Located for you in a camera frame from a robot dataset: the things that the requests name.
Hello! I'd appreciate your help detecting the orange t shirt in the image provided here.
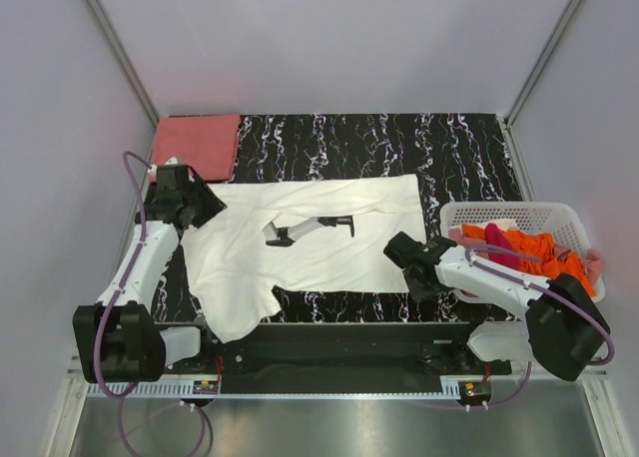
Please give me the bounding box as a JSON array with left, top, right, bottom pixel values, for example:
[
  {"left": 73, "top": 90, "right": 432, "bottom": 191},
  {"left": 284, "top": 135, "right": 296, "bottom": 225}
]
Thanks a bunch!
[{"left": 448, "top": 220, "right": 603, "bottom": 298}]

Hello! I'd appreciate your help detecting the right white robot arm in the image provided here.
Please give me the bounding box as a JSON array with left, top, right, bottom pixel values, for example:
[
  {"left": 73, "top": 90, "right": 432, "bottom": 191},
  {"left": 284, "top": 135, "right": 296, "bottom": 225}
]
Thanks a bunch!
[{"left": 383, "top": 232, "right": 615, "bottom": 381}]

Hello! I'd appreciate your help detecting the pink t shirt in basket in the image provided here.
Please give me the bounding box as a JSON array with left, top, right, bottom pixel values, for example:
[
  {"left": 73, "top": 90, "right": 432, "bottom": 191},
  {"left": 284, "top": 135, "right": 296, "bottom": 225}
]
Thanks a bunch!
[{"left": 448, "top": 228, "right": 471, "bottom": 247}]

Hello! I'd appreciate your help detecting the white plastic laundry basket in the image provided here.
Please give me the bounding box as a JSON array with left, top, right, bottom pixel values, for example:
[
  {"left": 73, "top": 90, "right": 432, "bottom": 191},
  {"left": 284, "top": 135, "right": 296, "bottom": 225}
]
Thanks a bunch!
[{"left": 440, "top": 202, "right": 605, "bottom": 302}]

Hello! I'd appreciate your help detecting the white t shirt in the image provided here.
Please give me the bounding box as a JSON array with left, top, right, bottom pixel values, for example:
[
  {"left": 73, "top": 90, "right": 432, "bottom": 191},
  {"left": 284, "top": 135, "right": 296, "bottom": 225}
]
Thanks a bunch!
[{"left": 181, "top": 175, "right": 426, "bottom": 342}]

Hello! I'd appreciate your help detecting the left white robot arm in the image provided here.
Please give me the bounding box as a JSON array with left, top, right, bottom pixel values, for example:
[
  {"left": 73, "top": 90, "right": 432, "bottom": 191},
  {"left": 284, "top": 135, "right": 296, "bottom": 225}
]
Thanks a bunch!
[{"left": 72, "top": 164, "right": 226, "bottom": 398}]

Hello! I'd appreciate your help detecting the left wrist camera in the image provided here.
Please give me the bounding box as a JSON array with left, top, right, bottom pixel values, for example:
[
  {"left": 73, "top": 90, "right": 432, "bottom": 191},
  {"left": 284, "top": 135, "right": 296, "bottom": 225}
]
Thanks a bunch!
[{"left": 148, "top": 157, "right": 181, "bottom": 177}]

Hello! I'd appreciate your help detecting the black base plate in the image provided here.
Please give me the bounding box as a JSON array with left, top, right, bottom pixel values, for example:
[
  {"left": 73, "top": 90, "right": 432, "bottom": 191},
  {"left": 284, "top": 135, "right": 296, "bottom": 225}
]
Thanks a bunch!
[{"left": 206, "top": 322, "right": 511, "bottom": 396}]

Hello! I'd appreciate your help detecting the folded pink t shirt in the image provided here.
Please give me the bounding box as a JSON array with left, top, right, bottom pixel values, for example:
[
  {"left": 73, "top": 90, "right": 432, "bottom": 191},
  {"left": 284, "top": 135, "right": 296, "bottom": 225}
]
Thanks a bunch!
[{"left": 151, "top": 114, "right": 241, "bottom": 182}]

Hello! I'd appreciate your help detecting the magenta t shirt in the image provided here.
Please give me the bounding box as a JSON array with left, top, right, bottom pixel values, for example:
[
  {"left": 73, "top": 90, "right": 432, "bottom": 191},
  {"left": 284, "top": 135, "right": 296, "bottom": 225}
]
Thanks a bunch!
[{"left": 484, "top": 224, "right": 520, "bottom": 270}]

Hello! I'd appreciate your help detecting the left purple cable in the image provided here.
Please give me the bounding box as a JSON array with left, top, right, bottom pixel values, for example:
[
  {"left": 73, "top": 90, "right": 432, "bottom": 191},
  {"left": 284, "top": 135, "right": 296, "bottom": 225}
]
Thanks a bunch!
[{"left": 94, "top": 150, "right": 216, "bottom": 457}]

